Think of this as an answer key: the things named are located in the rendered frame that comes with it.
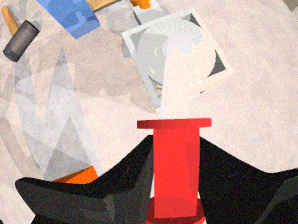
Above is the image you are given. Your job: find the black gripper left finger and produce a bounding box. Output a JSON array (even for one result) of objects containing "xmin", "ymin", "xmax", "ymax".
[{"xmin": 15, "ymin": 135, "xmax": 154, "ymax": 224}]

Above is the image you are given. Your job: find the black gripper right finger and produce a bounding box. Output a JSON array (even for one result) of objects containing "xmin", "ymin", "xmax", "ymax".
[{"xmin": 198, "ymin": 136, "xmax": 298, "ymax": 224}]

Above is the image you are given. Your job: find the mallet with dark grey head and orange handle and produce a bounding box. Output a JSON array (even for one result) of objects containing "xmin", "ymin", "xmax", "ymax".
[{"xmin": 1, "ymin": 6, "xmax": 40, "ymax": 63}]

